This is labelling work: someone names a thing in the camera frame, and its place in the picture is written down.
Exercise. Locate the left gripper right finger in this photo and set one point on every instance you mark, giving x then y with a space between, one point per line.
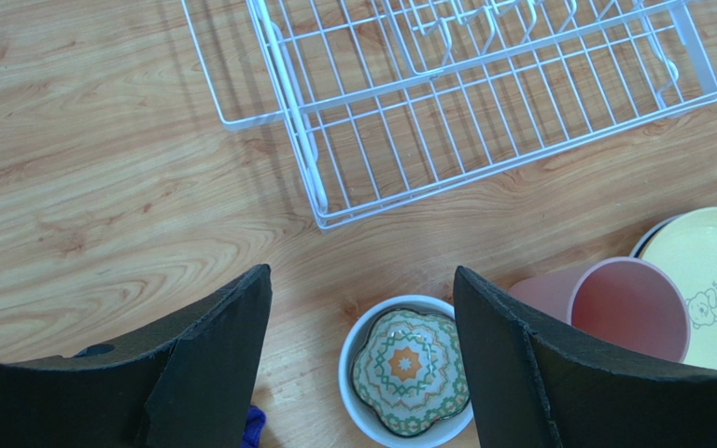
535 381

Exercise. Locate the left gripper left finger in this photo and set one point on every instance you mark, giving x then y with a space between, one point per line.
185 380

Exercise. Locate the small white cup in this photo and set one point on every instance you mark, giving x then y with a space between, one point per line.
409 371

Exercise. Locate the pink plastic cup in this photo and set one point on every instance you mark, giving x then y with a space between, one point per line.
622 300

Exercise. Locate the orange bowl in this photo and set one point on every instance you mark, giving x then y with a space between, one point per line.
361 415

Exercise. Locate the white green-rimmed plate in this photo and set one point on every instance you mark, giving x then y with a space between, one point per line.
648 236

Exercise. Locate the yellow plate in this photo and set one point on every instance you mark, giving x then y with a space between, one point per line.
686 251

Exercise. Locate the purple cloth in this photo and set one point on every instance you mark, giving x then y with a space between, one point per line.
254 426

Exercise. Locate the white wire dish rack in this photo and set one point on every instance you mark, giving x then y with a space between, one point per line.
387 103

